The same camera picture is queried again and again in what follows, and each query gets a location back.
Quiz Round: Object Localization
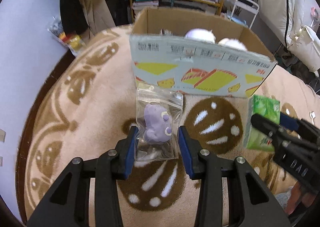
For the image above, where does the person's right hand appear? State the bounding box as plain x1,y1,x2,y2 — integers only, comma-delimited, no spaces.
285,182,316,215

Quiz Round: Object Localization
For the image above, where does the white purple character plush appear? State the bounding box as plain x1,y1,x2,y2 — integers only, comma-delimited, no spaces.
184,29,216,44

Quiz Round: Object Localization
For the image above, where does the white rolling cart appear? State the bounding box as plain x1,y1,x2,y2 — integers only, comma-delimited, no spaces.
227,0,260,29

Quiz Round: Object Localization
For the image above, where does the zip bag with purple toy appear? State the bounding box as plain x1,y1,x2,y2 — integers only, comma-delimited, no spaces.
135,82,183,162

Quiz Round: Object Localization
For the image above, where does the plastic bag of toys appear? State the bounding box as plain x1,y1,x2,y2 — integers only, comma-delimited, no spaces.
47,17,85,57

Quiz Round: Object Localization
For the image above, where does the white fluffy chick plush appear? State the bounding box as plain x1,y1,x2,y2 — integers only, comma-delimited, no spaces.
217,38,247,51

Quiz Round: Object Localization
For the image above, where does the green tissue pack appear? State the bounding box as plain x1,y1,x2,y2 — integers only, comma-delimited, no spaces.
243,94,280,152

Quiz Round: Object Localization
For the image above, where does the open cardboard box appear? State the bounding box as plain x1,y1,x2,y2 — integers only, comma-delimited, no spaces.
129,7,277,98

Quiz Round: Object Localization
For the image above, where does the beige trench coat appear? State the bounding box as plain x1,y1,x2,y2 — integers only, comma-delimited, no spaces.
80,0,115,39

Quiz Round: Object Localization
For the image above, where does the cream upright mattress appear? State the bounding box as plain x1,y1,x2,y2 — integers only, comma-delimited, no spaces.
258,0,319,74

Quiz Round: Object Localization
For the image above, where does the white wall socket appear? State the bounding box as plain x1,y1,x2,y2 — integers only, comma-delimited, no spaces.
0,129,6,142

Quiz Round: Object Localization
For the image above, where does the stack of books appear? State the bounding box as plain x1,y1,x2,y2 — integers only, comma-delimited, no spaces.
132,0,159,14

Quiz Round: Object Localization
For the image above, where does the beige brown patterned blanket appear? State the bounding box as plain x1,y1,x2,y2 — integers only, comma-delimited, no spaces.
16,26,320,227

